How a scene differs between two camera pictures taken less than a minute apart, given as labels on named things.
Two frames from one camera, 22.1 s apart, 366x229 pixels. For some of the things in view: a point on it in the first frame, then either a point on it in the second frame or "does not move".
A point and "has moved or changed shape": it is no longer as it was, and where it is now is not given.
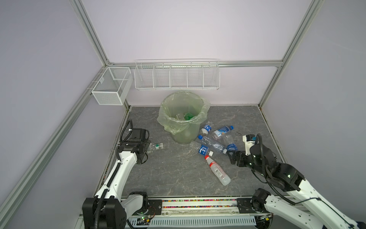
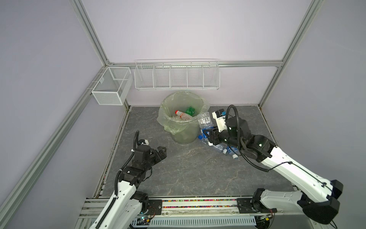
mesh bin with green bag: (181, 114) does not move
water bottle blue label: (203, 150) -> (205, 121)
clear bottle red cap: (218, 171) -> (183, 116)
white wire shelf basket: (177, 74) does not move
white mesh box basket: (113, 87) does not move
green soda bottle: (188, 116) has moved or changed shape
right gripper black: (241, 155) -> (214, 138)
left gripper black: (146, 144) -> (162, 154)
